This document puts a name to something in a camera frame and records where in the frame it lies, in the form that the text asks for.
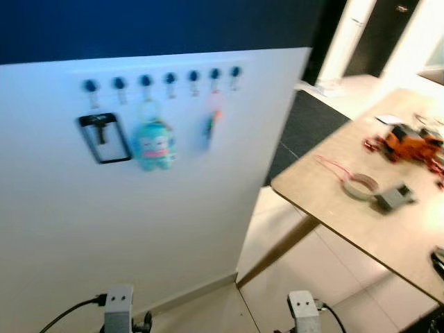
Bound blue knob metal hook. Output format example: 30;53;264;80
162;70;180;100
82;78;102;110
111;76;130;106
137;73;155;103
229;65;244;92
208;66;223;94
187;68;203;97

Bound black foam puzzle mat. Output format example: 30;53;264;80
399;305;444;333

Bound wooden table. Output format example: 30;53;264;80
236;87;444;304

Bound grey plastic clamp tool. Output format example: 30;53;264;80
375;184;417;212

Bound red candy heap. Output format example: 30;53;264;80
427;156;444;188
363;135;389;155

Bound black carpet mat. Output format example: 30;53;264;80
264;89;353;187

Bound long orange black device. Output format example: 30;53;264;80
384;125;420;162

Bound short orange black device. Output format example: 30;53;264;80
416;132;444;164

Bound white phone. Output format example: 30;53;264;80
375;113;403;126

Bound dark wooden door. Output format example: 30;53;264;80
345;0;420;77

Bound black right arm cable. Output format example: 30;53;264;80
316;300;348;333

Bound red string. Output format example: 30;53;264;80
314;154;355;182

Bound teal plush keychain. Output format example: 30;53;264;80
130;99;177;172

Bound black frame holder with key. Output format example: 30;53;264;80
78;113;133;165

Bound orange green key lanyard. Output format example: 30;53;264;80
201;90;225;152

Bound white hook rail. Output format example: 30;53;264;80
69;61;248;94

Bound wire frame glasses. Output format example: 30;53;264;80
414;112;444;130

